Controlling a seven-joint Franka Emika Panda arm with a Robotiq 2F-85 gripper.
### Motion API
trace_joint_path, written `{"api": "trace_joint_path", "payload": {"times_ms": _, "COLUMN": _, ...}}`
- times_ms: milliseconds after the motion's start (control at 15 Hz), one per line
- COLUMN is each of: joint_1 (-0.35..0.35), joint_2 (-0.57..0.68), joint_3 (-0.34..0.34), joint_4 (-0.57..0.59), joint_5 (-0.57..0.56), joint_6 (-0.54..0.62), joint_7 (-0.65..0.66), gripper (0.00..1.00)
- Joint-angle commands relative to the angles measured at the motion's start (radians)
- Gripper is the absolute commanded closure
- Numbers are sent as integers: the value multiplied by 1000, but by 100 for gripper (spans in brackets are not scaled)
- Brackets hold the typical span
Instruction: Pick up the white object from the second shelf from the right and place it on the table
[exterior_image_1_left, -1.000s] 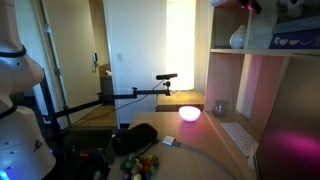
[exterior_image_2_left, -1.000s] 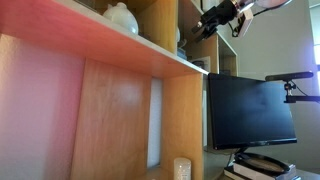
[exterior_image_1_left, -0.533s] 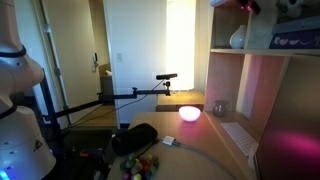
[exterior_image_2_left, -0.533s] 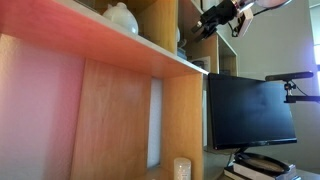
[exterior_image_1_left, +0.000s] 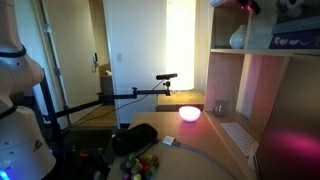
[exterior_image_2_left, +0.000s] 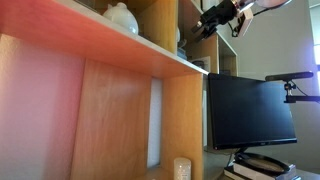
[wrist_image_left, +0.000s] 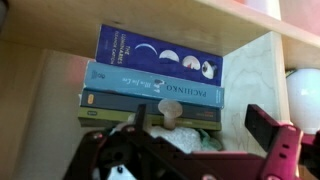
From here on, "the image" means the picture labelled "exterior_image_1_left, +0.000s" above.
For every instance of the small glass jar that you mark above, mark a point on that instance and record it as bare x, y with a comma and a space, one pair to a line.
220, 109

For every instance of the black fabric pouch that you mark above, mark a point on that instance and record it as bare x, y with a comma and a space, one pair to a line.
133, 138

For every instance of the black stand pole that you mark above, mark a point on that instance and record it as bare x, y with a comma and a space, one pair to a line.
51, 113

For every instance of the colorful felt ball trivet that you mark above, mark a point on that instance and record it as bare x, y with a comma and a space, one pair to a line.
140, 166

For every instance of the white light switch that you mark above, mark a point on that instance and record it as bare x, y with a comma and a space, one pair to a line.
119, 57

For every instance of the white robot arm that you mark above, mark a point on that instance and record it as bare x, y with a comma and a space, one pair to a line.
20, 143

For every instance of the light blue book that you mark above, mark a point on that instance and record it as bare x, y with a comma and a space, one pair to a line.
296, 26

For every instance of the white ceramic vase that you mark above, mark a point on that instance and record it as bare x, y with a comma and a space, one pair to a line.
238, 40

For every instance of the metal door hinge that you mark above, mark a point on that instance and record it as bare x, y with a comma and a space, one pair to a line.
57, 71
47, 28

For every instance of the black computer monitor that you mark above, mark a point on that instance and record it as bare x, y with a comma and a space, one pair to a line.
293, 126

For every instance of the black stereo camera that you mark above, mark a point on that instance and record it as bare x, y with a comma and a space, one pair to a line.
166, 76

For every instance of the glowing white paper lamp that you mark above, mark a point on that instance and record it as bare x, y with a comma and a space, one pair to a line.
180, 46

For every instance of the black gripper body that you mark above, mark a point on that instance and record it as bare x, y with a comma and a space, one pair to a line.
252, 5

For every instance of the white keyboard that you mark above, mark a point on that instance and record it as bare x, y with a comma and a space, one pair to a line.
238, 136

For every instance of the glowing pink bowl lamp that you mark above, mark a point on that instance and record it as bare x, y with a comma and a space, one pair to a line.
189, 114

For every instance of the wooden side table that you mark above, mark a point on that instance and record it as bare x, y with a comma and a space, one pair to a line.
180, 100

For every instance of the wooden shelf unit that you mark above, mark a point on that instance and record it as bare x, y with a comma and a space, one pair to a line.
226, 76

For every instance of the wall phone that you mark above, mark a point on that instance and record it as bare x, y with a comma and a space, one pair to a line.
95, 60

